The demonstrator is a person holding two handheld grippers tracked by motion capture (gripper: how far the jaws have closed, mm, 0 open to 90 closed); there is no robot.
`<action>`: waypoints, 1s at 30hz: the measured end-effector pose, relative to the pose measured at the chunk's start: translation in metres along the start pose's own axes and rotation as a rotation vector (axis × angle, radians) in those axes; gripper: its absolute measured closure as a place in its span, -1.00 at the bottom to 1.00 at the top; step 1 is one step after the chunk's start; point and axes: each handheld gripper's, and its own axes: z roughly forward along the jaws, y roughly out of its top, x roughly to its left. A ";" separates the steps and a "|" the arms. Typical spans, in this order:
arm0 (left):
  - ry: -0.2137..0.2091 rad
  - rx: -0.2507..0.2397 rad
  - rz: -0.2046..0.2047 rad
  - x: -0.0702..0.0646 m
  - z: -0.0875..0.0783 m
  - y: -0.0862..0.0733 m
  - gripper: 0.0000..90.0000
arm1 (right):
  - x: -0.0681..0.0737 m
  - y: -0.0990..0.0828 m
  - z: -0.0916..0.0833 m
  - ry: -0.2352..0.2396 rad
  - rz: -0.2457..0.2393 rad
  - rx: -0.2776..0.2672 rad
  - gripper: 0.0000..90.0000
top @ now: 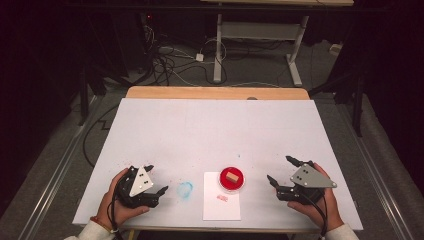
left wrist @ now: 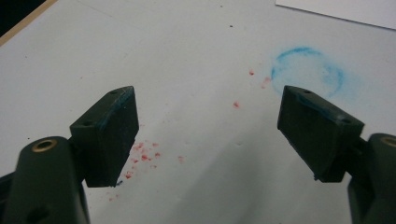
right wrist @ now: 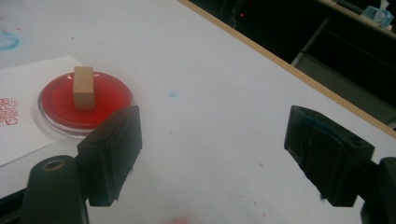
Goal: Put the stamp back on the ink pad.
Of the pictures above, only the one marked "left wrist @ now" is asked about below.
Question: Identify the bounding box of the white paper sheet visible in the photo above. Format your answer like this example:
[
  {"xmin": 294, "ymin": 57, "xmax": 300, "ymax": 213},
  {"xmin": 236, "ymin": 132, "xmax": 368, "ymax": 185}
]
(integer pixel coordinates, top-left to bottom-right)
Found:
[{"xmin": 275, "ymin": 0, "xmax": 396, "ymax": 31}]

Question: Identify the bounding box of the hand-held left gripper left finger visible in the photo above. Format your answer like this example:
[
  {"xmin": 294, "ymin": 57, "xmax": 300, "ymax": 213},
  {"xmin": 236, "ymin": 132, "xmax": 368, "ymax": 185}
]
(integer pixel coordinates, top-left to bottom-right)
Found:
[{"xmin": 2, "ymin": 85, "xmax": 140, "ymax": 224}]

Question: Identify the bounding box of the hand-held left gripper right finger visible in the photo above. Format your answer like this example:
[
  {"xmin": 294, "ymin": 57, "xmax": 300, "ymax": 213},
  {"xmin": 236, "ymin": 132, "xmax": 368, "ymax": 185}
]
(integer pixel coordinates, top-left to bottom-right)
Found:
[{"xmin": 276, "ymin": 85, "xmax": 396, "ymax": 224}]

